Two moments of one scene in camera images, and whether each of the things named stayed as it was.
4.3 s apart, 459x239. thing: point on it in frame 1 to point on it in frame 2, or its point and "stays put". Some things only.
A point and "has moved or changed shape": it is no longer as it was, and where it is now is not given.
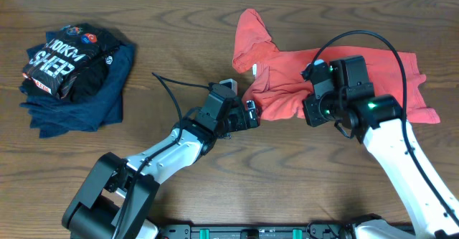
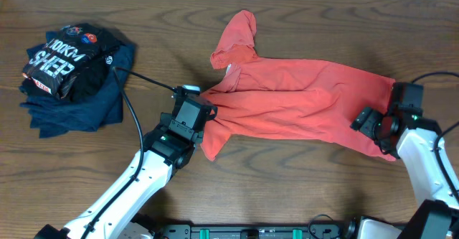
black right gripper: (313, 118) to (366, 123)
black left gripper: (240, 115) to (199, 138)
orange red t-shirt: (276, 85) has moved or changed shape
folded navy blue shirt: (54, 117) stays put
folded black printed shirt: (74, 65) stays put
